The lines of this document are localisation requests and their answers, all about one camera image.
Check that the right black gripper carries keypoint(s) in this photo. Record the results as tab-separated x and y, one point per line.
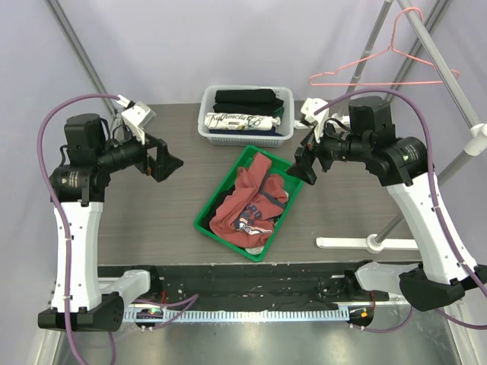
312	154

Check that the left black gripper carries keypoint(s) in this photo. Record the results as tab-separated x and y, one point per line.
164	163

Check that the green plastic tray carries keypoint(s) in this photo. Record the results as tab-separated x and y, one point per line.
279	166

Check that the red tank top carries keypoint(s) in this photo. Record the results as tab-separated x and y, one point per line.
246	218

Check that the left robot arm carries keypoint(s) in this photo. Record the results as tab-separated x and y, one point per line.
89	159

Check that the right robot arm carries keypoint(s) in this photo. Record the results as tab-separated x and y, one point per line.
403	166

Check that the white plastic basket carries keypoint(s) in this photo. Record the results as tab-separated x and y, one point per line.
285	131

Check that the black folded garment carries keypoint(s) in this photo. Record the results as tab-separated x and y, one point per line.
263	102

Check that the white printed rolled garment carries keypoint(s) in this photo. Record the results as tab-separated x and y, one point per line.
240	122

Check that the white garment in tray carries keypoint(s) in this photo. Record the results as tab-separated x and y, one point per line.
255	250

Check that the grey clothes rack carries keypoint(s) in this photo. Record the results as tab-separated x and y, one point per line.
425	51

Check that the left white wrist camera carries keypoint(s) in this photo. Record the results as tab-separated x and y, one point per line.
137	118

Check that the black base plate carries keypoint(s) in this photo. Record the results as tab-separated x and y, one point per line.
256	287

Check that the white slotted cable duct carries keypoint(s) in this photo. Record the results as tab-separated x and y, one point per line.
134	314

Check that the grey aluminium frame post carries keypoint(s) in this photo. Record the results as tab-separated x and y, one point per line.
73	40

